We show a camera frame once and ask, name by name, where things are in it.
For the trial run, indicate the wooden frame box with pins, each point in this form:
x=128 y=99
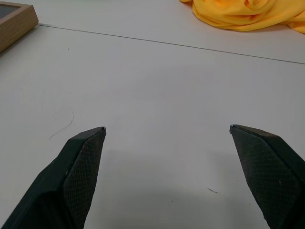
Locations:
x=14 y=26

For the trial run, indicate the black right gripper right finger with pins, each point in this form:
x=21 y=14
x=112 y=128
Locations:
x=269 y=171

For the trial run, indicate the yellow cloth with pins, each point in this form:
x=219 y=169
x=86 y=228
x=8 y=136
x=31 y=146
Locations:
x=245 y=13

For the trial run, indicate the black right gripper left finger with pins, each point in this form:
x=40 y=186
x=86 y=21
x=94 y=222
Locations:
x=71 y=176

